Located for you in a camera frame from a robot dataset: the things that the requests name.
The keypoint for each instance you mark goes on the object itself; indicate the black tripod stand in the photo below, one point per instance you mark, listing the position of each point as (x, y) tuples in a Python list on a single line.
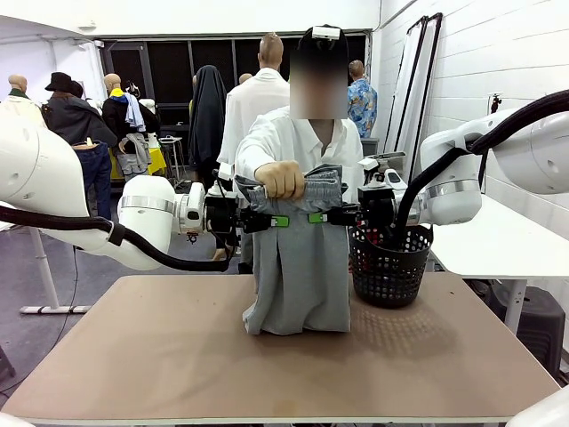
[(495, 104)]

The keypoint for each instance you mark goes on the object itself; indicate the mannequin in dark blue jeans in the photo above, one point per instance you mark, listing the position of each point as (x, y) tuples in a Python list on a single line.
[(95, 178)]

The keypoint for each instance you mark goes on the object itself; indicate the black perforated plastic basket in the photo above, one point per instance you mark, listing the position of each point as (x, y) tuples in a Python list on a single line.
[(391, 271)]

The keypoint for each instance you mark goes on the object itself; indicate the person's right forearm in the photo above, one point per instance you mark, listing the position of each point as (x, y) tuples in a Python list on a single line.
[(260, 153)]

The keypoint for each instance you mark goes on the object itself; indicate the mannequin in black jacket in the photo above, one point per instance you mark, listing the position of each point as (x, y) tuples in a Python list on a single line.
[(75, 120)]

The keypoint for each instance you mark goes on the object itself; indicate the grey training pants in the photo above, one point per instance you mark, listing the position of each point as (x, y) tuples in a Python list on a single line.
[(298, 276)]

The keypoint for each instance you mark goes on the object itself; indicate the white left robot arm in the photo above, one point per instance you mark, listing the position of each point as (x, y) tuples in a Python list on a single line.
[(40, 169)]

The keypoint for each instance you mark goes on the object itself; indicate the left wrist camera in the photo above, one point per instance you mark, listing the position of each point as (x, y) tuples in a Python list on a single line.
[(226, 171)]

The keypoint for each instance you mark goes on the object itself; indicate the grey bin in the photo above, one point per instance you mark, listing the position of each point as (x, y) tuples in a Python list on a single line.
[(370, 147)]

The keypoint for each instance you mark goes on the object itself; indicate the person in white shirt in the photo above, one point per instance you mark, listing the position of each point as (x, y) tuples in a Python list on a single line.
[(320, 147)]

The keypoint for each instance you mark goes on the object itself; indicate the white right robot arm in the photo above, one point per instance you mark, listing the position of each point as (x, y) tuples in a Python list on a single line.
[(533, 147)]

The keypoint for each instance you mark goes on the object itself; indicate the mannequin in cream jacket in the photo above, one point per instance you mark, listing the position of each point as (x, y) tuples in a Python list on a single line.
[(18, 107)]

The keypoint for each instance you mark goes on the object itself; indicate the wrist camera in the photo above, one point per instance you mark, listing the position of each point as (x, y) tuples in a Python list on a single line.
[(368, 164), (226, 171)]

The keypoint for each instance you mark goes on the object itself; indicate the black cap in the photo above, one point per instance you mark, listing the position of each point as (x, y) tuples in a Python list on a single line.
[(306, 42)]

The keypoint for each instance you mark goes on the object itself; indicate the white metal stool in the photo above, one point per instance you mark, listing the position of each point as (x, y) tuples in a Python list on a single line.
[(174, 153)]

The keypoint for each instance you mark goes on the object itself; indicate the man in blue floral shirt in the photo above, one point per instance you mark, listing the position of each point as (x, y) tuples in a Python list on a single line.
[(362, 107)]

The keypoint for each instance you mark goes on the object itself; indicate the black plastic stool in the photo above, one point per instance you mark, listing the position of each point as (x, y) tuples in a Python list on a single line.
[(538, 324)]

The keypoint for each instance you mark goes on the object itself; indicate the yellow cloth table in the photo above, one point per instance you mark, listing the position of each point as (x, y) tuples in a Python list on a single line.
[(157, 162)]

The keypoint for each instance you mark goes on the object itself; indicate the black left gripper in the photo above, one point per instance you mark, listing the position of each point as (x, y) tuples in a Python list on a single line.
[(222, 213)]

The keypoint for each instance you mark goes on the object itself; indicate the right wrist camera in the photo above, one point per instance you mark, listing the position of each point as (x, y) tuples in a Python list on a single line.
[(368, 164)]

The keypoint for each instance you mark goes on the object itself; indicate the black framed white panel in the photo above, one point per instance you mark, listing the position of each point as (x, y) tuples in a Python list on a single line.
[(424, 89), (406, 84)]

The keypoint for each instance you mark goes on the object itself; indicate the grey metal lever tool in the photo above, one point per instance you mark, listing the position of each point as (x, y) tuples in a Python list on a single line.
[(391, 155)]

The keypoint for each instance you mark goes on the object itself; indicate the mannequin with yellow collar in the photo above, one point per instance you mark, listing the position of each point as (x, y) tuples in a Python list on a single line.
[(126, 120)]

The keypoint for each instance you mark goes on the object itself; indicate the person's right hand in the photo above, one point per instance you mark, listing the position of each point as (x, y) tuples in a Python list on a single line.
[(282, 180)]

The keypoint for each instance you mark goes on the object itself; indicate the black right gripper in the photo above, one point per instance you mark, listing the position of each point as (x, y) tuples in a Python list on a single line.
[(378, 207)]

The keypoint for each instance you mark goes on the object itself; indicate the black bucket hat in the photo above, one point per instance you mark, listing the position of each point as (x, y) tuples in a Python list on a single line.
[(60, 82)]

